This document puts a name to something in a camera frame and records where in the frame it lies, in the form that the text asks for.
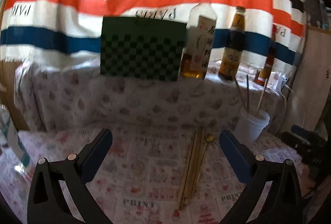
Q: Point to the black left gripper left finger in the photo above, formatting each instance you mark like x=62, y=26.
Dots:
x=46, y=202

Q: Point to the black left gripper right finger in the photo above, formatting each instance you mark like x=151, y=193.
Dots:
x=283, y=201

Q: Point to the gold spoon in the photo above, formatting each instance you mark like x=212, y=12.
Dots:
x=208, y=139

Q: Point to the teal white object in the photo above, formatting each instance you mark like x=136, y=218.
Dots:
x=10, y=135

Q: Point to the beige cabinet panel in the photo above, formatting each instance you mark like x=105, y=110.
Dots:
x=311, y=85

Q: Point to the white plastic cup stack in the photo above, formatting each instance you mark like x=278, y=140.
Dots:
x=249, y=127

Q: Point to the small red-capped sauce bottle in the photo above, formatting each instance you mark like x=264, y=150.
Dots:
x=264, y=74

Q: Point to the printed patterned tablecloth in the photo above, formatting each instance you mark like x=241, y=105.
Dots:
x=58, y=111

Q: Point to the dark sauce bottle yellow label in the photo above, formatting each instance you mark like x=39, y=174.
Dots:
x=234, y=46

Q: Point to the clear liquor bottle amber liquid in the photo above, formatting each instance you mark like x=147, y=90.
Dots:
x=200, y=33

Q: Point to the green checkered box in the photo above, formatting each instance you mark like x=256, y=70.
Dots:
x=142, y=48

